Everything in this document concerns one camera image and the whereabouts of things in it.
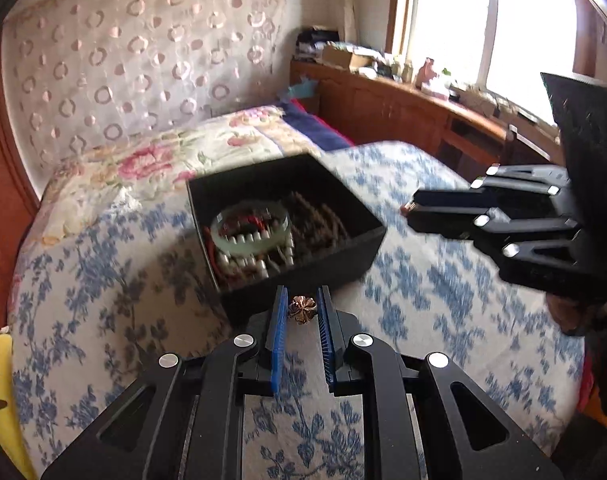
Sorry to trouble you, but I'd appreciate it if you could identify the person's right hand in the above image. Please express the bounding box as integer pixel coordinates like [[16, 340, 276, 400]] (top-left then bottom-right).
[[545, 294, 594, 337]]

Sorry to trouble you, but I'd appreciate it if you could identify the window with white frame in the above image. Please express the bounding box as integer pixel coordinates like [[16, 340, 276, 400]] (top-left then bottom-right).
[[392, 0, 579, 124]]

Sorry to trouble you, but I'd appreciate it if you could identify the dark wooden bead bracelet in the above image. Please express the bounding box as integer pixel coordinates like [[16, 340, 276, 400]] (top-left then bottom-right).
[[287, 192, 350, 256]]

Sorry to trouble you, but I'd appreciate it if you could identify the black jewelry box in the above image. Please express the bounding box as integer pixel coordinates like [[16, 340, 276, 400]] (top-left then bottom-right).
[[187, 154, 387, 327]]

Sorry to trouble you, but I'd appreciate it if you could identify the pink figurine on cabinet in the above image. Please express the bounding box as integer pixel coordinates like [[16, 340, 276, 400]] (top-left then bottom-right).
[[415, 58, 438, 90]]

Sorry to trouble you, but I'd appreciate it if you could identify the small copper flower earring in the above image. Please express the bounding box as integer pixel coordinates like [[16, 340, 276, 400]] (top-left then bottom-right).
[[288, 296, 317, 325]]

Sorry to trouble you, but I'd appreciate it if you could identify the red string bracelet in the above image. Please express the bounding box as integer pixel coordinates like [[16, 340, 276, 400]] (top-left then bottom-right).
[[202, 211, 275, 276]]

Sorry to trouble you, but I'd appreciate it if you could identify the circle patterned lace headboard cover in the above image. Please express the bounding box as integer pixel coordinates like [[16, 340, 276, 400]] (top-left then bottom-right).
[[3, 0, 285, 171]]

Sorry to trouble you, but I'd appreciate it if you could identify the yellow plush toy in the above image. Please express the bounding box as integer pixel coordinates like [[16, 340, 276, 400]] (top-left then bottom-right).
[[0, 327, 38, 479]]

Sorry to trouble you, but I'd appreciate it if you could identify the green jade bangle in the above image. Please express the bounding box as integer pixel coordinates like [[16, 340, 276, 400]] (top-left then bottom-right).
[[210, 200, 291, 257]]

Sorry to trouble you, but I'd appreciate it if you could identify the cardboard box on cabinet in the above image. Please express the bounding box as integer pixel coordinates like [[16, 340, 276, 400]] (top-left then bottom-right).
[[321, 44, 373, 72]]

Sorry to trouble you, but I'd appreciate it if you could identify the wooden side cabinet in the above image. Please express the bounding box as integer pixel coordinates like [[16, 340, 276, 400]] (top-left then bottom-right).
[[288, 58, 567, 181]]

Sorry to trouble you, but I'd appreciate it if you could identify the navy blue blanket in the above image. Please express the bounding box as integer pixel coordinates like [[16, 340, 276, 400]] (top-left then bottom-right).
[[276, 100, 353, 152]]

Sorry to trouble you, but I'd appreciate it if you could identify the white pearl necklace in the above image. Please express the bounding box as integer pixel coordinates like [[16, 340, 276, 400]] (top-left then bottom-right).
[[215, 224, 297, 281]]

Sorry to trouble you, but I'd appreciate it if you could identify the pink floral quilt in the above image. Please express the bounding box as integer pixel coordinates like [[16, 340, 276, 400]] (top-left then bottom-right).
[[19, 105, 322, 257]]

